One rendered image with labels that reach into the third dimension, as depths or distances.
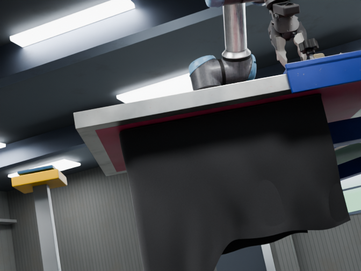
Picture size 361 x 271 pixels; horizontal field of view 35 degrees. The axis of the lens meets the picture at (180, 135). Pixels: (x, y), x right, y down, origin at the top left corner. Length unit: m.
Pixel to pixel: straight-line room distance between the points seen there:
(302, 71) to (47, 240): 0.83
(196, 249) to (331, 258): 9.30
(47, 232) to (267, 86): 0.74
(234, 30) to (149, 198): 1.12
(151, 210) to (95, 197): 10.57
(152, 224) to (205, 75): 1.09
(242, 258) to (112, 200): 9.64
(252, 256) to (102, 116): 1.02
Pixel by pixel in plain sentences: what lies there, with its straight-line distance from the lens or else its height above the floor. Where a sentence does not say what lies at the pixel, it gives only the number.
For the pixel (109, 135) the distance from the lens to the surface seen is 1.36.
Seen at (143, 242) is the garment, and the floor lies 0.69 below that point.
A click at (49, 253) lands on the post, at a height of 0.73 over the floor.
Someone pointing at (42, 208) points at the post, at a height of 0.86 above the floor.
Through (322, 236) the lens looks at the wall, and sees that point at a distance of 10.56.
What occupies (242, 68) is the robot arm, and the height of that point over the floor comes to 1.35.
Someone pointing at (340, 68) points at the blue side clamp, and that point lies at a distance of 1.34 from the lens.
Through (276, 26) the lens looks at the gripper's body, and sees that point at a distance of 1.67.
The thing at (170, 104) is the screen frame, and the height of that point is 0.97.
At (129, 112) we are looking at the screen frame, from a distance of 1.26.
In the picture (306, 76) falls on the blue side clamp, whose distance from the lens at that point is 1.31.
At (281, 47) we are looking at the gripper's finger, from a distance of 1.66.
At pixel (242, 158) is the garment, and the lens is 1.32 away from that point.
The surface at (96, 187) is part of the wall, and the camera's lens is 11.85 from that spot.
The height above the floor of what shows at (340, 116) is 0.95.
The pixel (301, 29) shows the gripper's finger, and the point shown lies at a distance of 1.69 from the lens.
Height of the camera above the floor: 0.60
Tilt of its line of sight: 14 degrees up
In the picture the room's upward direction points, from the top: 11 degrees counter-clockwise
